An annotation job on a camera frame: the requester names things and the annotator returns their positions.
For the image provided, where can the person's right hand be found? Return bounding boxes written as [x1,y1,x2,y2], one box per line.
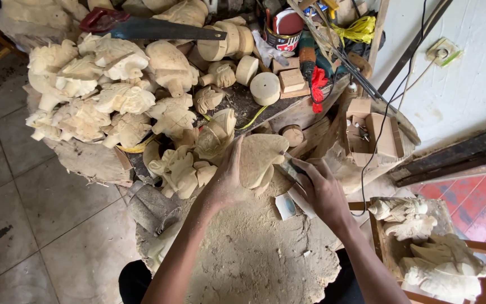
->
[289,158,354,231]

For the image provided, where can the white work glove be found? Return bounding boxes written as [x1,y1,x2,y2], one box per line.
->
[251,29,290,68]

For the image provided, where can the square wooden block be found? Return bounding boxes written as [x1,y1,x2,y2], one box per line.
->
[278,68,307,94]

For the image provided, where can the yellow cable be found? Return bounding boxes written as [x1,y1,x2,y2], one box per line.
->
[200,105,270,131]

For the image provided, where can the heap of carved wooden figures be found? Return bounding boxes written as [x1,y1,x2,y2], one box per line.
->
[24,33,244,200]

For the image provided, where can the person's left hand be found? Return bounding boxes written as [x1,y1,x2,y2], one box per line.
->
[202,135,251,210]

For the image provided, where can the red plastic rag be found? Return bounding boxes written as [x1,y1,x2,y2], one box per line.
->
[310,65,329,114]

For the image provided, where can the person's black trousers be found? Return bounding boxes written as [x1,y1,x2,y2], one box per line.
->
[118,259,154,304]

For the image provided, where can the stack of round wooden discs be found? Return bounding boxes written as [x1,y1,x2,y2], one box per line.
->
[197,20,255,62]

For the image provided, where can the flat wooden block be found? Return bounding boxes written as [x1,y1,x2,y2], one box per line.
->
[272,57,301,75]

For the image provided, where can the uncarved rounded wooden figure blank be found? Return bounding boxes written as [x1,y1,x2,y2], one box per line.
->
[239,134,290,196]

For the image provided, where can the grey sanding tool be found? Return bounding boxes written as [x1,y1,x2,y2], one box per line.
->
[276,151,311,183]

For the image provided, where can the green and orange power tool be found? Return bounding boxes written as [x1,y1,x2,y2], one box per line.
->
[297,30,318,82]

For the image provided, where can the brown round wooden knob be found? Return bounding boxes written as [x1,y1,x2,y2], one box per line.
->
[280,124,305,148]

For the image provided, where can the small round wooden disc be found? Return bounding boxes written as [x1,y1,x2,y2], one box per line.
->
[235,55,260,87]

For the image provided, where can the white wall socket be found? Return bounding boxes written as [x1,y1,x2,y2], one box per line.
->
[426,37,463,68]

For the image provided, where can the hand saw with red handle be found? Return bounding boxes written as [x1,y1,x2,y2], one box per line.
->
[79,7,228,42]

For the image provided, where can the dark wooden beam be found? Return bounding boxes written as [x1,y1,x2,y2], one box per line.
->
[388,120,486,188]

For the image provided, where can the sawdust covered tree stump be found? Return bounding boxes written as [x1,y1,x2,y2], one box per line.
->
[135,168,342,304]

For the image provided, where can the wooden crate with carved figures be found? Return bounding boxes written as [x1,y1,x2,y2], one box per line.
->
[348,196,486,304]

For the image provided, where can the pale round wooden disc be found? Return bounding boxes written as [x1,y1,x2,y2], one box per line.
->
[250,72,282,106]

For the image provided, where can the open cardboard box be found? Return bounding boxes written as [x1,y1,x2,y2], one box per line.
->
[343,97,405,168]

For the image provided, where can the grey sandpaper roll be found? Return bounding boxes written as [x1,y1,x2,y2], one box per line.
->
[127,183,181,236]

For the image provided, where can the black power cable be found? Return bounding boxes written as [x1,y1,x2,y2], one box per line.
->
[351,0,428,218]

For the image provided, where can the tin can with tools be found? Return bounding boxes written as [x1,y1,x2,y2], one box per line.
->
[262,7,305,53]

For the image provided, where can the yellow plastic string bundle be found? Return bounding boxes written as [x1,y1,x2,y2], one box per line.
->
[331,15,377,46]

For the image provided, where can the large rough carved wood block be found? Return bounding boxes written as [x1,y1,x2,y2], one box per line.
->
[0,0,89,52]

